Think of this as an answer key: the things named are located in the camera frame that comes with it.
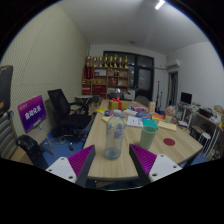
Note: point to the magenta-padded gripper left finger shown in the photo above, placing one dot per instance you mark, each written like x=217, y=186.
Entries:
x=61, y=166

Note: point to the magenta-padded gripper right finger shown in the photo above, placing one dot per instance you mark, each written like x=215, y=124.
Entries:
x=161, y=166

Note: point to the clear plastic water bottle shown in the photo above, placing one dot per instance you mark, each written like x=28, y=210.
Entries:
x=115, y=136

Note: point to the flat round red coaster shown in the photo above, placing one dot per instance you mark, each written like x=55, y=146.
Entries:
x=169, y=142

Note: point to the pale green cup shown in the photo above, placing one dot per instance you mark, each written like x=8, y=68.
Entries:
x=148, y=138

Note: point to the black bag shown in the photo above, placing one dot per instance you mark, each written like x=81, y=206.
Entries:
x=31, y=150

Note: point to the yellow notepad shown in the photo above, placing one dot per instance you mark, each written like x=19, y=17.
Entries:
x=166, y=126

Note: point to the teal book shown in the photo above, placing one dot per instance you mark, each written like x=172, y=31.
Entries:
x=150, y=122

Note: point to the black office chair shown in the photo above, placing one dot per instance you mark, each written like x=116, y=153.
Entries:
x=66, y=116

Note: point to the white printed booklet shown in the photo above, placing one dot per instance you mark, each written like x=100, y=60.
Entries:
x=135, y=121

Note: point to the white round stool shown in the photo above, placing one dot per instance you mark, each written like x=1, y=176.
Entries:
x=204, y=136

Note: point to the blue printed booklet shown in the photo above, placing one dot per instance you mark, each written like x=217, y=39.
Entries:
x=144, y=115
x=108, y=112

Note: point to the pink flowers in white pot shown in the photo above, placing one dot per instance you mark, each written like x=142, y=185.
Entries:
x=170, y=111

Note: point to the small tan carton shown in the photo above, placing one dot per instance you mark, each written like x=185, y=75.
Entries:
x=151, y=107

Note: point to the purple sign board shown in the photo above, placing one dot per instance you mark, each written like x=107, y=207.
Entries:
x=31, y=114

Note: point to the pink patterned box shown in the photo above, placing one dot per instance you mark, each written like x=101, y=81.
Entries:
x=138, y=109

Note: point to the grey striped office chair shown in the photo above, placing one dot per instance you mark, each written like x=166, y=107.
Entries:
x=6, y=133

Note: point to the cream notepad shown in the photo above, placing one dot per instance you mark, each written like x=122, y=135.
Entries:
x=105, y=118

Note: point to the cluttered wooden side desk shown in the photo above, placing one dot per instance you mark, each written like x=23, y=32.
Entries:
x=205, y=116

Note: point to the small round side table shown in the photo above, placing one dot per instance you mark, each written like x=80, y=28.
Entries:
x=83, y=98

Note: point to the black computer monitor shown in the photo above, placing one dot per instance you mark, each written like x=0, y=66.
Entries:
x=186, y=98

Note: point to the yellow gift box red ribbon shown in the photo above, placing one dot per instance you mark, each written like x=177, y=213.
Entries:
x=117, y=105

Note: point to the dark glass door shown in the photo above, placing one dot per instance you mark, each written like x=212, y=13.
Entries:
x=143, y=76

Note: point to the wooden shelf unit with trophies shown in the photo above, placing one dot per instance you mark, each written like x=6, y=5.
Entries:
x=106, y=78

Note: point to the white air conditioner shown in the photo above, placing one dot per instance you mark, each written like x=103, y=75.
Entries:
x=173, y=64

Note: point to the ceiling light panel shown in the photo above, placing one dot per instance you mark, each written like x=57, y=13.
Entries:
x=159, y=4

